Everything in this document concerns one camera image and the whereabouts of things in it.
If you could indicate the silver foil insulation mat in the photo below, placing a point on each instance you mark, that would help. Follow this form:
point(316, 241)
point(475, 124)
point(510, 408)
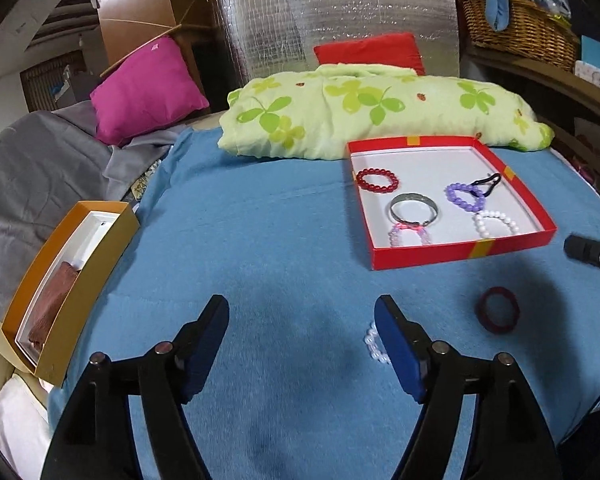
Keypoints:
point(305, 15)

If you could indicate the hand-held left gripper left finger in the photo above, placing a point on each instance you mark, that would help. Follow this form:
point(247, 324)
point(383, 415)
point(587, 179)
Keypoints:
point(207, 350)

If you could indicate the orange cardboard box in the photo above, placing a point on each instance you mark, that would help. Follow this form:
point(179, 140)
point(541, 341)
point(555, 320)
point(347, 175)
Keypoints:
point(87, 305)

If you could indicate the thin wooden stick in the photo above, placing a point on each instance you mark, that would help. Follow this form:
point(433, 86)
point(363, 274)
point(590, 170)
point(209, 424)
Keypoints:
point(140, 49)

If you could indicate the red box with white inside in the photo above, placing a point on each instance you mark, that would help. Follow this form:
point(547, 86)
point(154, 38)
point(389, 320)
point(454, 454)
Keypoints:
point(430, 170)

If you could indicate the blue card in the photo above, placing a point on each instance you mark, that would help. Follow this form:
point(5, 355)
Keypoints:
point(597, 51)

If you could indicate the blue blanket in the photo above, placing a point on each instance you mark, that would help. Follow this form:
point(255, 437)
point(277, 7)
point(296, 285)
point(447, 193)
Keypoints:
point(260, 240)

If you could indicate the wooden cabinet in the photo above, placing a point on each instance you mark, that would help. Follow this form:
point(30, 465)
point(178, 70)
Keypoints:
point(135, 10)

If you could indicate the white pillow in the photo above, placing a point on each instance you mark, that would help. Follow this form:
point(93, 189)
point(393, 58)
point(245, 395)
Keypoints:
point(20, 420)

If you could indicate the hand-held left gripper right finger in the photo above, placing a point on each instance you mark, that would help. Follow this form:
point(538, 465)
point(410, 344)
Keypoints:
point(400, 350)

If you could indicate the wooden shelf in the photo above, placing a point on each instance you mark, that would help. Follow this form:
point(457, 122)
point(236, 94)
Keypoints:
point(540, 80)

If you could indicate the red cushion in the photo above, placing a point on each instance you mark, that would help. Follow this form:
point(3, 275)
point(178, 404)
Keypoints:
point(365, 52)

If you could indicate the silver metal bangle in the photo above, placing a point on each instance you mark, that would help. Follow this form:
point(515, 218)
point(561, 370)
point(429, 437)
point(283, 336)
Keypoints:
point(414, 199)

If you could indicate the pink cushion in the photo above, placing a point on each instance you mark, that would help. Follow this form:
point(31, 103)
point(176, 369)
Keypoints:
point(145, 90)

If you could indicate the brown wicker chest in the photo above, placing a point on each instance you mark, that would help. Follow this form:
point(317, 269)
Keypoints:
point(40, 82)

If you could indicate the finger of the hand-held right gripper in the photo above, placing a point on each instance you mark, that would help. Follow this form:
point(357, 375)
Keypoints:
point(590, 251)

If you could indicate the grey blanket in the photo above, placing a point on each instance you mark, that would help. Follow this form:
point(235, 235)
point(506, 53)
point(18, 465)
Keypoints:
point(25, 175)

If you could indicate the green clover print pillow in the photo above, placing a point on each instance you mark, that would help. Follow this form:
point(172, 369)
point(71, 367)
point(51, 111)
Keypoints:
point(330, 110)

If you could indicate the wicker basket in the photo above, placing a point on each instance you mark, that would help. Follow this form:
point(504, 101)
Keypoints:
point(525, 30)

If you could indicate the brown folded cloth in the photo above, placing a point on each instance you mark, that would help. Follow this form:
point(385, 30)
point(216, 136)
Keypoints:
point(55, 305)

